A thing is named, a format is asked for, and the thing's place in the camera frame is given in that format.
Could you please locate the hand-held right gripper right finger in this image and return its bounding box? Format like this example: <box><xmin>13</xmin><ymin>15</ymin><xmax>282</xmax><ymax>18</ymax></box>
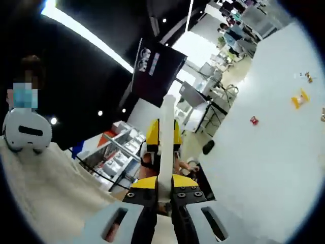
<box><xmin>171</xmin><ymin>174</ymin><xmax>244</xmax><ymax>244</ymax></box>

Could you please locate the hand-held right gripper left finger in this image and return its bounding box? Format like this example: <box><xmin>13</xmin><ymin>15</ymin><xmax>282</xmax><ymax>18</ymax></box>
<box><xmin>85</xmin><ymin>175</ymin><xmax>158</xmax><ymax>244</ymax></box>

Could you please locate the yellow food packet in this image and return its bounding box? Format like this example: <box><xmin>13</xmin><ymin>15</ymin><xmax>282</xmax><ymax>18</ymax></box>
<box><xmin>290</xmin><ymin>88</ymin><xmax>310</xmax><ymax>109</ymax></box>

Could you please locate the person's left hand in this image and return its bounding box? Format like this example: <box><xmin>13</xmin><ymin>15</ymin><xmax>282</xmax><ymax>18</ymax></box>
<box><xmin>141</xmin><ymin>152</ymin><xmax>201</xmax><ymax>180</ymax></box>

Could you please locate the black oval case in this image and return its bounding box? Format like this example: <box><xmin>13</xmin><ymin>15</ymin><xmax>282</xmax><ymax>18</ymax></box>
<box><xmin>202</xmin><ymin>140</ymin><xmax>216</xmax><ymax>156</ymax></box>

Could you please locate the white storage shelf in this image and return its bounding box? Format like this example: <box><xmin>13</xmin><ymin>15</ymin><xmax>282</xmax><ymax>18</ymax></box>
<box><xmin>81</xmin><ymin>121</ymin><xmax>147</xmax><ymax>186</ymax></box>

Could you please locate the grey monitor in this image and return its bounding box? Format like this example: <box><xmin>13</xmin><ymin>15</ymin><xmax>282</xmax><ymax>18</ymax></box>
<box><xmin>179</xmin><ymin>81</ymin><xmax>208</xmax><ymax>109</ymax></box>

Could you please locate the grey side desk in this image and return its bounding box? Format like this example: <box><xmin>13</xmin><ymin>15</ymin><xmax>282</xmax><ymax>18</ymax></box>
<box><xmin>195</xmin><ymin>99</ymin><xmax>231</xmax><ymax>134</ymax></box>

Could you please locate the large black screen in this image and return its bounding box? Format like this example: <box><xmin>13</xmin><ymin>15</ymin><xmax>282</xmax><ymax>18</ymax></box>
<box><xmin>131</xmin><ymin>37</ymin><xmax>188</xmax><ymax>107</ymax></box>

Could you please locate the person's beige shirt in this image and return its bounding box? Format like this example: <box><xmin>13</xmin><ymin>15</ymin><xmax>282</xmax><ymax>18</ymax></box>
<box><xmin>0</xmin><ymin>139</ymin><xmax>143</xmax><ymax>244</ymax></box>

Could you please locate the curved ceiling light strip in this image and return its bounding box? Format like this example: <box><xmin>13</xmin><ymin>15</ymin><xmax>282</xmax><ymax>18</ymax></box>
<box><xmin>40</xmin><ymin>0</ymin><xmax>135</xmax><ymax>74</ymax></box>
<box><xmin>186</xmin><ymin>0</ymin><xmax>195</xmax><ymax>32</ymax></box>

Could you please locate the white worn chest device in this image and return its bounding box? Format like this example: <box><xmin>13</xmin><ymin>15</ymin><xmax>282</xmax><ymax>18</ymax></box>
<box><xmin>2</xmin><ymin>108</ymin><xmax>53</xmax><ymax>154</ymax></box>

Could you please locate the person's head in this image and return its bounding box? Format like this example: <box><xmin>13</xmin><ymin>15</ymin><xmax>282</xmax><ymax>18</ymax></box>
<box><xmin>6</xmin><ymin>54</ymin><xmax>45</xmax><ymax>110</ymax></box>

